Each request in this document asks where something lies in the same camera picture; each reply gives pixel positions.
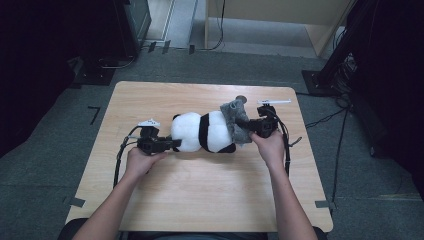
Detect panda plush toy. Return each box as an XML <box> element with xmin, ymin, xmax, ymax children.
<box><xmin>170</xmin><ymin>110</ymin><xmax>239</xmax><ymax>155</ymax></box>

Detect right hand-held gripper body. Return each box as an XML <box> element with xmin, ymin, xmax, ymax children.
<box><xmin>254</xmin><ymin>98</ymin><xmax>292</xmax><ymax>140</ymax></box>

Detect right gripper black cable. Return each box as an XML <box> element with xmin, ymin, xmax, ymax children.
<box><xmin>272</xmin><ymin>109</ymin><xmax>303</xmax><ymax>178</ymax></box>

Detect grey knitted doll garment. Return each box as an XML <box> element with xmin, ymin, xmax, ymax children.
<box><xmin>219</xmin><ymin>95</ymin><xmax>254</xmax><ymax>145</ymax></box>

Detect hanging black cable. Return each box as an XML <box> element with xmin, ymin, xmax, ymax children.
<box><xmin>199</xmin><ymin>0</ymin><xmax>227</xmax><ymax>52</ymax></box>

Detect person's lap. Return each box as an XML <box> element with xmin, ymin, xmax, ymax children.
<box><xmin>57</xmin><ymin>218</ymin><xmax>329</xmax><ymax>240</ymax></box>

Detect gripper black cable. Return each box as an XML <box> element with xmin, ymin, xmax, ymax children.
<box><xmin>112</xmin><ymin>125</ymin><xmax>143</xmax><ymax>190</ymax></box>
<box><xmin>272</xmin><ymin>109</ymin><xmax>303</xmax><ymax>178</ymax></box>

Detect black floor cables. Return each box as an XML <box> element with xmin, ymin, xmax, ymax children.
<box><xmin>295</xmin><ymin>90</ymin><xmax>353</xmax><ymax>203</ymax></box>

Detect black metal stand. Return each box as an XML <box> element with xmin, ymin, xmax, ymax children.
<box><xmin>301</xmin><ymin>0</ymin><xmax>373</xmax><ymax>98</ymax></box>

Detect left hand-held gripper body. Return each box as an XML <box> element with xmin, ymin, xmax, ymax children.
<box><xmin>135</xmin><ymin>118</ymin><xmax>168</xmax><ymax>156</ymax></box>

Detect person's right hand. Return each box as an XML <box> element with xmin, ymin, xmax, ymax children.
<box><xmin>249</xmin><ymin>129</ymin><xmax>287</xmax><ymax>172</ymax></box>

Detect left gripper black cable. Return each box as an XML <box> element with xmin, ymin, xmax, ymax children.
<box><xmin>112</xmin><ymin>125</ymin><xmax>143</xmax><ymax>190</ymax></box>

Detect black floor base plate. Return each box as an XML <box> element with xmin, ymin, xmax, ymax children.
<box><xmin>70</xmin><ymin>55</ymin><xmax>138</xmax><ymax>90</ymax></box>

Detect dark cabinet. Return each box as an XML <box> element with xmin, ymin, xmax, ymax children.
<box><xmin>112</xmin><ymin>0</ymin><xmax>153</xmax><ymax>60</ymax></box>

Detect person's left hand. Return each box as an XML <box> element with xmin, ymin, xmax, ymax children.
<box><xmin>124</xmin><ymin>147</ymin><xmax>168</xmax><ymax>184</ymax></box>

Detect light wooden furniture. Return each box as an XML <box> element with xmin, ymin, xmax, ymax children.
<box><xmin>203</xmin><ymin>0</ymin><xmax>355</xmax><ymax>58</ymax></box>

